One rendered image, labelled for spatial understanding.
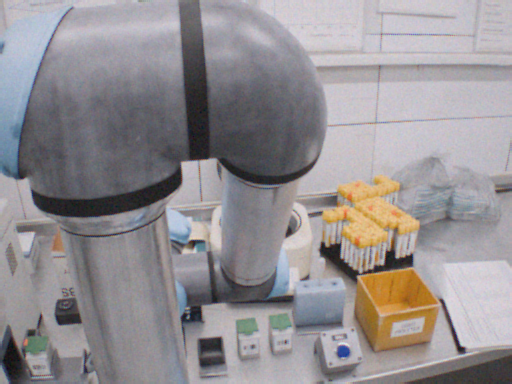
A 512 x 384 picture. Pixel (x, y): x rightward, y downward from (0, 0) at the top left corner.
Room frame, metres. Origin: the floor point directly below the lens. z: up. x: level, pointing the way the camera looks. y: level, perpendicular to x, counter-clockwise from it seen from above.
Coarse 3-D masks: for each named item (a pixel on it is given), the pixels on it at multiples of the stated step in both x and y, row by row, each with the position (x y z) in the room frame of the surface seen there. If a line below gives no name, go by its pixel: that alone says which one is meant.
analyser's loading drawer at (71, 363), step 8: (56, 352) 0.62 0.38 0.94; (8, 360) 0.62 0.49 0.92; (16, 360) 0.62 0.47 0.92; (24, 360) 0.62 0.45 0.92; (56, 360) 0.61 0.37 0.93; (64, 360) 0.63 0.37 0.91; (72, 360) 0.63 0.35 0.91; (80, 360) 0.63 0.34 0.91; (8, 368) 0.60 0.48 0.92; (16, 368) 0.60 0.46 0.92; (24, 368) 0.60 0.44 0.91; (56, 368) 0.60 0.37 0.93; (64, 368) 0.61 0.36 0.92; (72, 368) 0.61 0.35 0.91; (80, 368) 0.59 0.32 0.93; (16, 376) 0.58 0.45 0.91; (24, 376) 0.58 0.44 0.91; (32, 376) 0.58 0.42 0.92; (56, 376) 0.58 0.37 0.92; (64, 376) 0.59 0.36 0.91; (72, 376) 0.59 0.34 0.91; (80, 376) 0.58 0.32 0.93; (88, 376) 0.61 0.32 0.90
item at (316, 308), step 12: (300, 288) 0.78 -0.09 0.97; (312, 288) 0.78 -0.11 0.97; (324, 288) 0.77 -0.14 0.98; (336, 288) 0.77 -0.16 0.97; (300, 300) 0.76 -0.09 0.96; (312, 300) 0.76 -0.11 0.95; (324, 300) 0.77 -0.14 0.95; (336, 300) 0.77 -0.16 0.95; (300, 312) 0.76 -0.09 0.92; (312, 312) 0.76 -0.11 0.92; (324, 312) 0.77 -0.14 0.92; (336, 312) 0.77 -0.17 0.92; (300, 324) 0.76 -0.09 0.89; (312, 324) 0.76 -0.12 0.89; (324, 324) 0.77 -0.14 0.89; (336, 324) 0.76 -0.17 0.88
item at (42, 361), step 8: (48, 344) 0.61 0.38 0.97; (40, 352) 0.59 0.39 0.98; (48, 352) 0.60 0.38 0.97; (32, 360) 0.58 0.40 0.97; (40, 360) 0.58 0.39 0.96; (48, 360) 0.59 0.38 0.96; (32, 368) 0.58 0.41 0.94; (40, 368) 0.58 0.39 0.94; (48, 368) 0.58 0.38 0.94; (40, 376) 0.58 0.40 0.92; (48, 376) 0.58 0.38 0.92
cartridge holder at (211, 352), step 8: (200, 344) 0.70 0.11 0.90; (208, 344) 0.70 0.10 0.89; (216, 344) 0.71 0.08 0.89; (200, 352) 0.67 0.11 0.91; (208, 352) 0.69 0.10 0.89; (216, 352) 0.69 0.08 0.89; (224, 352) 0.69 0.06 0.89; (200, 360) 0.65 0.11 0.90; (208, 360) 0.65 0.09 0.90; (216, 360) 0.66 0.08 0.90; (224, 360) 0.66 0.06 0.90; (200, 368) 0.64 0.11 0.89; (208, 368) 0.64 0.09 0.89; (216, 368) 0.64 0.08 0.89; (224, 368) 0.64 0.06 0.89
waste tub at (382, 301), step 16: (384, 272) 0.82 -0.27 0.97; (400, 272) 0.82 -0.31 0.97; (416, 272) 0.81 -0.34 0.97; (368, 288) 0.81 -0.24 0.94; (384, 288) 0.82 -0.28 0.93; (400, 288) 0.83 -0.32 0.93; (416, 288) 0.80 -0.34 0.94; (368, 304) 0.74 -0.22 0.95; (384, 304) 0.82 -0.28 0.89; (400, 304) 0.82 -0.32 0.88; (416, 304) 0.79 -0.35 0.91; (432, 304) 0.73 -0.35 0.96; (368, 320) 0.73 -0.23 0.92; (384, 320) 0.69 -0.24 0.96; (400, 320) 0.69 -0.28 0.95; (416, 320) 0.70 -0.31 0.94; (432, 320) 0.70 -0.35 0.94; (368, 336) 0.72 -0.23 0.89; (384, 336) 0.69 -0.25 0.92; (400, 336) 0.69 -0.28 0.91; (416, 336) 0.70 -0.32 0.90
